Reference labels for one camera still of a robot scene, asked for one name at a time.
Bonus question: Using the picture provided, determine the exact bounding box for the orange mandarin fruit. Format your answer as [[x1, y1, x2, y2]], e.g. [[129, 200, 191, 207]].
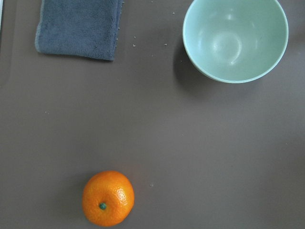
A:
[[82, 171, 134, 227]]

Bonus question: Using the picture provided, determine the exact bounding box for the mint green bowl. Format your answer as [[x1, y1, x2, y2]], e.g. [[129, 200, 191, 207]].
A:
[[183, 0, 289, 83]]

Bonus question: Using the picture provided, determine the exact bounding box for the grey folded cloth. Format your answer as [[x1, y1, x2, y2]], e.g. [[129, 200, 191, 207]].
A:
[[35, 0, 123, 61]]

